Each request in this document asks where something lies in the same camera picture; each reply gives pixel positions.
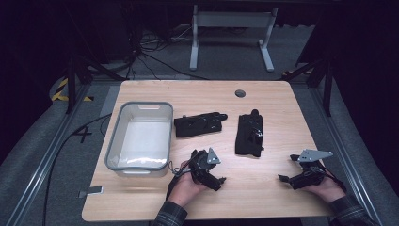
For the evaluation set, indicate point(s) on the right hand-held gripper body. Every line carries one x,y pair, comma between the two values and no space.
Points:
310,175

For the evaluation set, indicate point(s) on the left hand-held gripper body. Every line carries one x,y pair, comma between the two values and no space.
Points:
202,161

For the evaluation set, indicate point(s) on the grey plastic bin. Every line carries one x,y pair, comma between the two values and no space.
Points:
141,138

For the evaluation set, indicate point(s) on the person's right hand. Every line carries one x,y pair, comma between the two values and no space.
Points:
329,190

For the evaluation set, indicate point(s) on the person's left hand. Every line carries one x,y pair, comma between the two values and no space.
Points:
186,190

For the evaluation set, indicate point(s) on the black metal stand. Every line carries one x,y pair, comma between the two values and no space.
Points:
71,84
327,91

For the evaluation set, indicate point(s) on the grey table grommet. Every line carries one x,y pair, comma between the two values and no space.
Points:
240,93

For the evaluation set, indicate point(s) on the yellow black hazard tape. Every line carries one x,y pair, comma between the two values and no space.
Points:
59,91

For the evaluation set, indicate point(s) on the aluminium floor rail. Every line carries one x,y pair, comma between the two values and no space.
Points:
47,157
338,141

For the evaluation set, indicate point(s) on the small silver bracket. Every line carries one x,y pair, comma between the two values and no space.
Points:
94,190

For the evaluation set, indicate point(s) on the white metal desk frame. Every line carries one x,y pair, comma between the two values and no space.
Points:
232,19

